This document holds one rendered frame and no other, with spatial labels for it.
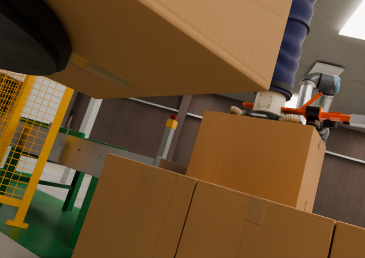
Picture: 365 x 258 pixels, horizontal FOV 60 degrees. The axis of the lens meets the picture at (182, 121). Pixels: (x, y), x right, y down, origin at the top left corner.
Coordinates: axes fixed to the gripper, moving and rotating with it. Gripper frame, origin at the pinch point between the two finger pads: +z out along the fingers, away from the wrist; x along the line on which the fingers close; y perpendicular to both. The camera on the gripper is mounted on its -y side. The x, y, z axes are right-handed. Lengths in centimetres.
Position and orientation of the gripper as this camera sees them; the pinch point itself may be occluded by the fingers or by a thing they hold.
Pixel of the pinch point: (318, 114)
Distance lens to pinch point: 184.3
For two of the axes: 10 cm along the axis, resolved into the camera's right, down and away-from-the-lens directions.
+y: -8.3, -1.5, 5.4
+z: -4.7, -3.1, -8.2
